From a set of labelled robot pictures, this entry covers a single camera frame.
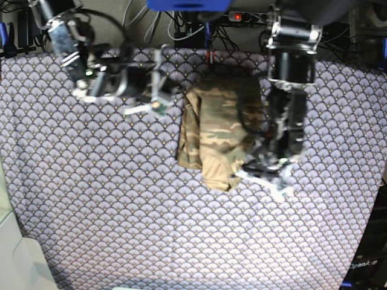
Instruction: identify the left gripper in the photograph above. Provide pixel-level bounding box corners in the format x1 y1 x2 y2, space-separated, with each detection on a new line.
242 135 302 178

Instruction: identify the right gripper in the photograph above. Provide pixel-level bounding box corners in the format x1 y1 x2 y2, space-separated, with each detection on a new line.
114 66 184 100

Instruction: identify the camouflage T-shirt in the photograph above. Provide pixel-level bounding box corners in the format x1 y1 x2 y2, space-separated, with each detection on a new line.
177 75 263 192

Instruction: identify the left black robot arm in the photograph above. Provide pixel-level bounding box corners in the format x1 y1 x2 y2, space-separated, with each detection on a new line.
242 1 358 179

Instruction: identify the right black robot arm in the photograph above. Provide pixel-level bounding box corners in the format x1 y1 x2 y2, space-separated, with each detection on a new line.
28 1 182 103

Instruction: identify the red black table clamp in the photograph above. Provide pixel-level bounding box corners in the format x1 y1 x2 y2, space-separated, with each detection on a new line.
205 50 215 66

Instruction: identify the black power strip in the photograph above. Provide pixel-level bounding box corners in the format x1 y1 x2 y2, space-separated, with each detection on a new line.
225 11 267 24

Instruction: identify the purple fan-pattern tablecloth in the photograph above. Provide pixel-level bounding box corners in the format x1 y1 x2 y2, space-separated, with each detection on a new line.
1 54 386 289

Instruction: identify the black OpenArm box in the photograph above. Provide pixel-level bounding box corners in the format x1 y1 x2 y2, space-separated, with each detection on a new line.
340 183 386 289

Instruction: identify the white plastic bin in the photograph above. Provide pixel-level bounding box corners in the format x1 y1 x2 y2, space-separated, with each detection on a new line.
0 169 58 290

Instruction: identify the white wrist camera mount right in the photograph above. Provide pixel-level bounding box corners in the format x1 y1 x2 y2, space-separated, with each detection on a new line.
123 45 178 117

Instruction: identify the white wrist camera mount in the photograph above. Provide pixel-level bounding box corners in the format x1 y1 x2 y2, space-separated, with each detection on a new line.
234 165 295 203
123 45 178 117

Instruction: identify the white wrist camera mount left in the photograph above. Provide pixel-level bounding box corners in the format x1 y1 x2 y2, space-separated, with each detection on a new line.
234 165 295 203

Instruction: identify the blue vertical clamp post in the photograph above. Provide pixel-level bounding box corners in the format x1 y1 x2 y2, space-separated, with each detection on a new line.
204 22 211 50

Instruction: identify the blue mount plate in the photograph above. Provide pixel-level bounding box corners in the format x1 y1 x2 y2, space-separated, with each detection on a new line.
146 0 232 11

